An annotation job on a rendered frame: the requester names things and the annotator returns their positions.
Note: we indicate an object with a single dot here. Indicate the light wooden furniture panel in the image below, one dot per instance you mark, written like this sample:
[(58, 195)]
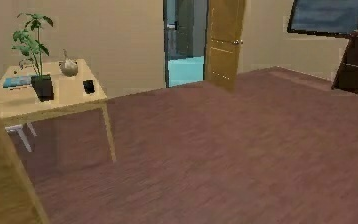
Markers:
[(5, 180)]

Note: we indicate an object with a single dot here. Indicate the dark brown wooden cupboard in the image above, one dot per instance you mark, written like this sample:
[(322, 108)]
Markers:
[(355, 65)]

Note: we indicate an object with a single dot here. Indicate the blue book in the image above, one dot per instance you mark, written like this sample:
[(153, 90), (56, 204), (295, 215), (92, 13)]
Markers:
[(17, 81)]

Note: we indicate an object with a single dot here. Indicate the light wooden table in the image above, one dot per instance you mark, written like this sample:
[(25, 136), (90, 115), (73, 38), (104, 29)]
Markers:
[(70, 95)]

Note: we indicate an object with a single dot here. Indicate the small black box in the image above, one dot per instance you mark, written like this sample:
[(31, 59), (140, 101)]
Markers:
[(88, 86)]

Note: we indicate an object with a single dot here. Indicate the white chair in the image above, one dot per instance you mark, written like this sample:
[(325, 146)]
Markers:
[(22, 135)]

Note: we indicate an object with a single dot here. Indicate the brown wooden room door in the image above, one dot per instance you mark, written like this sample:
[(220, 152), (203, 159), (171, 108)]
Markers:
[(224, 43)]

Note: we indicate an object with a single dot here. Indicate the green house plant black pot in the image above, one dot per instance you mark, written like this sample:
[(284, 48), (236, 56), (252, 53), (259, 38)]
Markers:
[(42, 86)]

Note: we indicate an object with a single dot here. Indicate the round metal door knob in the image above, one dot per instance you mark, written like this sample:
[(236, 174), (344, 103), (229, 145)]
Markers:
[(236, 42)]

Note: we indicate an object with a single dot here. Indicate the black framed window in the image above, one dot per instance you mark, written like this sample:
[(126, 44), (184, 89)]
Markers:
[(328, 15)]

